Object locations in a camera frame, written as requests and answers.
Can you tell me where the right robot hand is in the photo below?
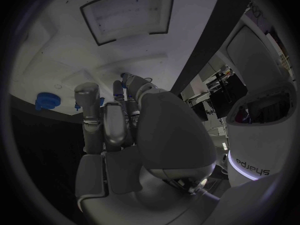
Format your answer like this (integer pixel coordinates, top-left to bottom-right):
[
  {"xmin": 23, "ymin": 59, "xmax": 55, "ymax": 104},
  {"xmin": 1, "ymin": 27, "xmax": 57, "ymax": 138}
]
[{"xmin": 73, "ymin": 72, "xmax": 222, "ymax": 225}]

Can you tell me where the white task board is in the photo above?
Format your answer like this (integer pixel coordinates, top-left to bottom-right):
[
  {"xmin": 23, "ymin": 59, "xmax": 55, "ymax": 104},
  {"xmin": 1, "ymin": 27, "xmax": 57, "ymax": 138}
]
[{"xmin": 8, "ymin": 0, "xmax": 224, "ymax": 116}]

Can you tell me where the workshop desk with equipment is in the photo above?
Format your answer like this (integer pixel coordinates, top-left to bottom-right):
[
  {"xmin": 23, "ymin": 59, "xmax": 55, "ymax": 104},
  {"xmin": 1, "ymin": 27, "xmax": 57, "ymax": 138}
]
[{"xmin": 181, "ymin": 65, "xmax": 250, "ymax": 123}]

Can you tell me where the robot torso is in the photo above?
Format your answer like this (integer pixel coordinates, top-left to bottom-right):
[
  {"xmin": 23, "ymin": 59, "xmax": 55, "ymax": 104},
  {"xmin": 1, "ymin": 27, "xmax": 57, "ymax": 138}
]
[{"xmin": 215, "ymin": 14, "xmax": 298, "ymax": 188}]

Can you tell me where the blue gear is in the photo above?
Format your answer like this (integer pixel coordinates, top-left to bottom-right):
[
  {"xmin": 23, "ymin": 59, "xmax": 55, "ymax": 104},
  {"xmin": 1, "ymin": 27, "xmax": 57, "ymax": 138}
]
[{"xmin": 34, "ymin": 92, "xmax": 61, "ymax": 111}]

